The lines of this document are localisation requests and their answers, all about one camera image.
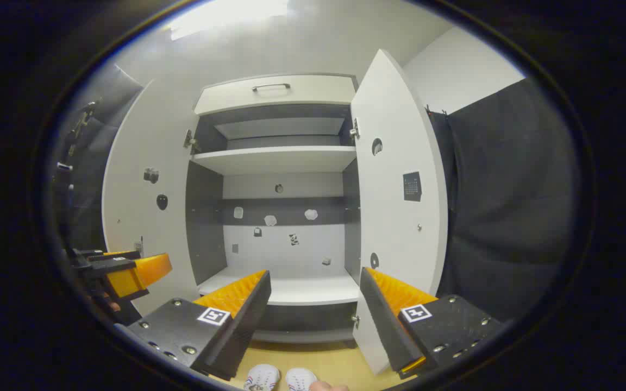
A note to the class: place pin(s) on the white shoe cabinet door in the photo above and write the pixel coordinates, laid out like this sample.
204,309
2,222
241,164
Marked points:
394,228
139,217

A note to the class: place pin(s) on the white canvas shoe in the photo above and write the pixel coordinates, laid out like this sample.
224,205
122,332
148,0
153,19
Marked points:
300,379
262,377

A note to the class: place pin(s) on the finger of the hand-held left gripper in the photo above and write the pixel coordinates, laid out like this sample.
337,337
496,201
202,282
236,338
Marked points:
144,271
106,254

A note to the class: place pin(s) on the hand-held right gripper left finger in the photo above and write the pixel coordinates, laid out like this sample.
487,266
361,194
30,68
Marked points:
248,326

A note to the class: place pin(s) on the metal stand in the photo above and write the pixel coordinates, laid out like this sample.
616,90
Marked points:
79,127

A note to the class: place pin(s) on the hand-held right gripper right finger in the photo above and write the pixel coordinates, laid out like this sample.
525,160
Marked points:
381,326

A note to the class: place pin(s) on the white shoe cabinet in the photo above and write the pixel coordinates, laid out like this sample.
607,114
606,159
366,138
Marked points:
275,160

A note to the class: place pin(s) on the white cabinet drawer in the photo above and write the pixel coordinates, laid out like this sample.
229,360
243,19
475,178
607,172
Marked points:
275,95

